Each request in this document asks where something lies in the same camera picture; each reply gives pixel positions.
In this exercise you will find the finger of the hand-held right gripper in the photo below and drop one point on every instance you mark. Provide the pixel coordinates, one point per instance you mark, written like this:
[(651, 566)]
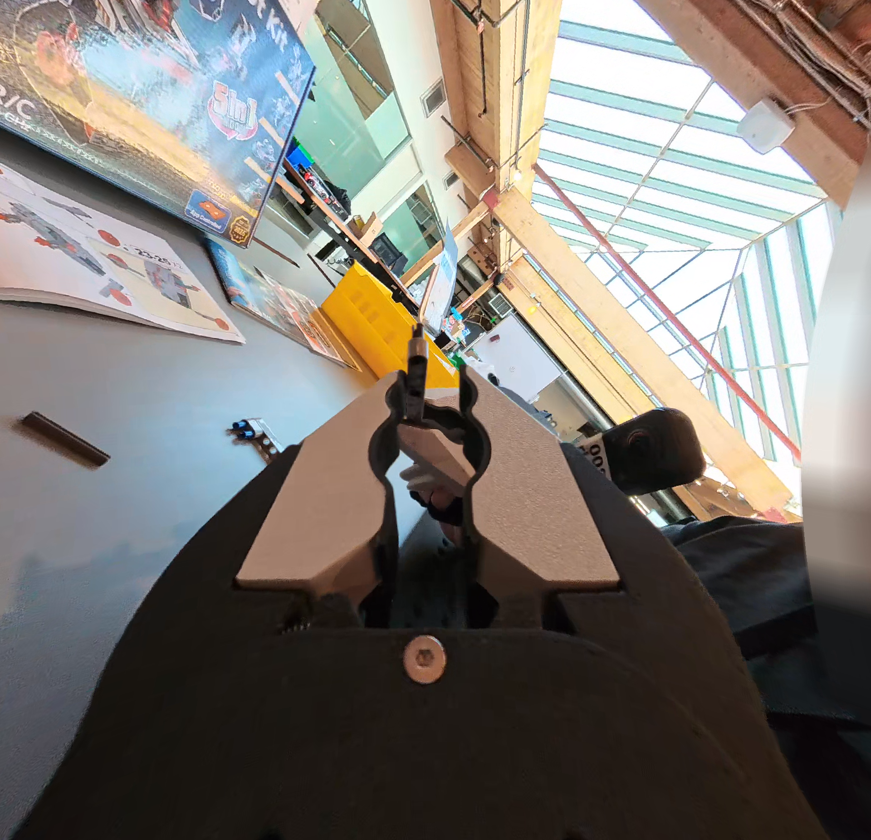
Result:
[(442, 449)]

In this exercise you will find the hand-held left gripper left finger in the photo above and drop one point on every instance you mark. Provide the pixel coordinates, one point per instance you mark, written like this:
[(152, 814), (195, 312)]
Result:
[(313, 513)]

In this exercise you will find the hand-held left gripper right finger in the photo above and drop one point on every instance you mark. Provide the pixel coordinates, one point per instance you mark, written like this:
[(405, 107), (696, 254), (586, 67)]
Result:
[(537, 513)]

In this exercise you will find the long grey toy beam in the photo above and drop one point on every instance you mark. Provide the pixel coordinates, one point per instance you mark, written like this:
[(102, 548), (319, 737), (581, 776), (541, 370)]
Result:
[(416, 377)]

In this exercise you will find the short grey toy beam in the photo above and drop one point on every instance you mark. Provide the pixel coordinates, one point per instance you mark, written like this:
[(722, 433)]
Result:
[(264, 435)]

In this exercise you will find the grey desk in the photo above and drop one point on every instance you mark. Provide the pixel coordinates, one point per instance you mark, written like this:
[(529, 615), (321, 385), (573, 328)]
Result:
[(136, 479)]

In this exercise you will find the person's right hand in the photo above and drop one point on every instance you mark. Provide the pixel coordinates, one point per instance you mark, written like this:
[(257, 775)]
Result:
[(449, 506)]

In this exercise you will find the white board panel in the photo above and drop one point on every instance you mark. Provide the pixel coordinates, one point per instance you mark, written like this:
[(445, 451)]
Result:
[(517, 357)]

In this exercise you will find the red ceiling pipe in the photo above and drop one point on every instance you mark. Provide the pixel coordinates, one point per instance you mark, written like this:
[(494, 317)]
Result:
[(667, 309)]

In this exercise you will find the yellow plastic storage bin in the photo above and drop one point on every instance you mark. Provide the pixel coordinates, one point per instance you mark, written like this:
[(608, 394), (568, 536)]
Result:
[(381, 316)]

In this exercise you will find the person's black shirt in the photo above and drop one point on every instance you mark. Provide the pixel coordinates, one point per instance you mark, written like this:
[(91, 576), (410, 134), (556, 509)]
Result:
[(748, 581)]

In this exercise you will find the white orange sticker sheet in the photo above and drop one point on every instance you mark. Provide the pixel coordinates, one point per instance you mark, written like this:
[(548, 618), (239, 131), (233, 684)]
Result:
[(309, 323)]

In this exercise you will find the dark toy axle rod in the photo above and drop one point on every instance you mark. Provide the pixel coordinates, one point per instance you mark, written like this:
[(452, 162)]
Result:
[(65, 438)]

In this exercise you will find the open instruction booklet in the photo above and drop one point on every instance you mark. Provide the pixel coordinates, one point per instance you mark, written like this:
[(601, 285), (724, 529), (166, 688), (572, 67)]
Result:
[(102, 268)]

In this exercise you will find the white ceiling access point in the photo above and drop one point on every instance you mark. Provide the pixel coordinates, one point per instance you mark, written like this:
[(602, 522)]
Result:
[(765, 125)]

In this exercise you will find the blue robot toy box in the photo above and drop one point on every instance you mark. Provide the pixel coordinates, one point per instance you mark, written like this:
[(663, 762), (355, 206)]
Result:
[(150, 91)]

